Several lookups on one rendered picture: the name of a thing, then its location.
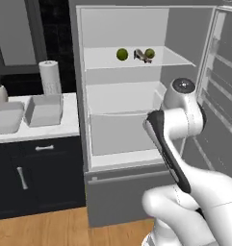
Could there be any dark drawer front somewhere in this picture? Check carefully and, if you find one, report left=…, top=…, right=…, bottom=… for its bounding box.
left=0, top=135, right=82, bottom=161

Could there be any dark cupboard door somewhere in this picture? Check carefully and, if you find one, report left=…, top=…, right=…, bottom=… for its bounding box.
left=10, top=150, right=87, bottom=214

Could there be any white paper towel roll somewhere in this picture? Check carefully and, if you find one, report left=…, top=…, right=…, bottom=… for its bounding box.
left=38, top=60, right=64, bottom=96

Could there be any grey sink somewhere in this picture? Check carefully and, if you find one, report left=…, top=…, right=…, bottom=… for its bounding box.
left=0, top=100, right=26, bottom=135

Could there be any green lime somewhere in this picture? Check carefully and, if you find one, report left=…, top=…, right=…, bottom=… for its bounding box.
left=116, top=47, right=130, bottom=62
left=144, top=47, right=156, bottom=60

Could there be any white soap dispenser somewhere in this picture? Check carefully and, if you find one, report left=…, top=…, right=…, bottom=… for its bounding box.
left=0, top=79, right=10, bottom=104

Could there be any silver drawer handle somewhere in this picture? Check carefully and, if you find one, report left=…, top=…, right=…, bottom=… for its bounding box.
left=35, top=144, right=55, bottom=152

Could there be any silver cupboard handle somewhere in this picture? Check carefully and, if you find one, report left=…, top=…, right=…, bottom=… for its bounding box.
left=16, top=166, right=29, bottom=190

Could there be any grey window frame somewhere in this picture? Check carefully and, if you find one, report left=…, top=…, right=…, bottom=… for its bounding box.
left=0, top=0, right=48, bottom=75

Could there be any grey fridge door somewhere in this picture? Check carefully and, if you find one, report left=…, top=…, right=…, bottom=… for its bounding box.
left=184, top=3, right=232, bottom=184

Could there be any grey fridge drawer front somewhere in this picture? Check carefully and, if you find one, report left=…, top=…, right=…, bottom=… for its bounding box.
left=84, top=172, right=177, bottom=229

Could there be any grey fridge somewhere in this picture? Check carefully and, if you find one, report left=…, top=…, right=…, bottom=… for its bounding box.
left=68, top=0, right=225, bottom=229

